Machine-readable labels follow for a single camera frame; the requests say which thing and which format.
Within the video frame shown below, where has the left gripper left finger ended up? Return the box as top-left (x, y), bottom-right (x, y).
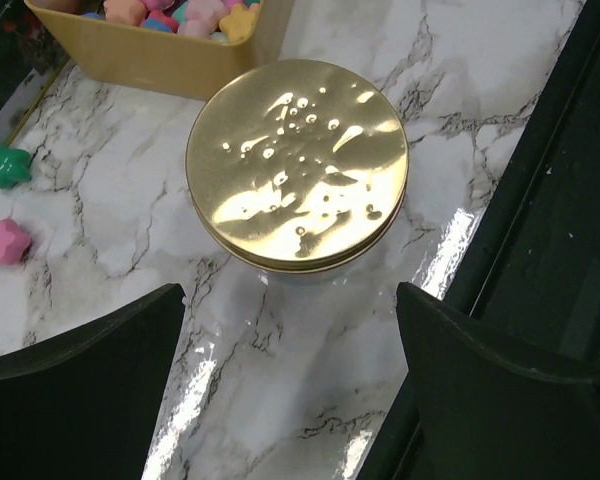
top-left (0, 284), bottom-right (185, 479)

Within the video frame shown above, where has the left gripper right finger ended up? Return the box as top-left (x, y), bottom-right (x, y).
top-left (397, 282), bottom-right (600, 479)

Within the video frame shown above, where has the tin of translucent star candies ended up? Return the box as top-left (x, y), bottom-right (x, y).
top-left (0, 1), bottom-right (66, 148)

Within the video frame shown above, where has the tin of pastel star candies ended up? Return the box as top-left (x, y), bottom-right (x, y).
top-left (26, 1), bottom-right (268, 100)

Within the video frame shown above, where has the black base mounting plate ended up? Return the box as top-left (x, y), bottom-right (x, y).
top-left (360, 1), bottom-right (600, 479)

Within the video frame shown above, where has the pink star candy on table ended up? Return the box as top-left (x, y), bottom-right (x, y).
top-left (0, 218), bottom-right (31, 266)

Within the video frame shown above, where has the green star candy on table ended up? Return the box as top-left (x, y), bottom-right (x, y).
top-left (0, 145), bottom-right (32, 189)

